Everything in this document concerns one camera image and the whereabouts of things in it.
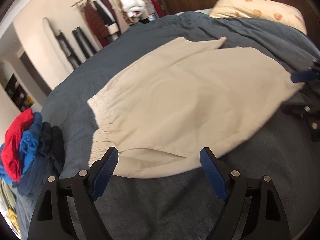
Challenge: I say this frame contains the beige pants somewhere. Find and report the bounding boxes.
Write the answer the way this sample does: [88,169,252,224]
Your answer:
[87,37,302,178]

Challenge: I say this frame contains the floral cream pillow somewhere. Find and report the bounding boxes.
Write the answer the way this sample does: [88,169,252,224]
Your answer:
[209,0,307,34]

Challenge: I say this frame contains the white ironing board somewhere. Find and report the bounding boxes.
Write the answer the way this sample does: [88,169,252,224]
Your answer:
[42,17,74,74]

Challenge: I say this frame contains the hanging clothes on rack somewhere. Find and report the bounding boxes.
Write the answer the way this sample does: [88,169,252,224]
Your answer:
[73,0,164,47]

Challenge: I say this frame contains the red folded garment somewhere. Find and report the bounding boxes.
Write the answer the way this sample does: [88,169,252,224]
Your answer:
[1,108,34,182]

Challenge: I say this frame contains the dark navy folded garment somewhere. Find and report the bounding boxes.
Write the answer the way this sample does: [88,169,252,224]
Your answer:
[13,122,65,196]

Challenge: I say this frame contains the blue folded garment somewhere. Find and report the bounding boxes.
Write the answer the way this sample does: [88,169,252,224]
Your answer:
[1,112,42,184]

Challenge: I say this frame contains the black folding stand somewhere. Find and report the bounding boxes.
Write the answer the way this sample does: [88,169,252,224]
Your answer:
[54,27,97,69]

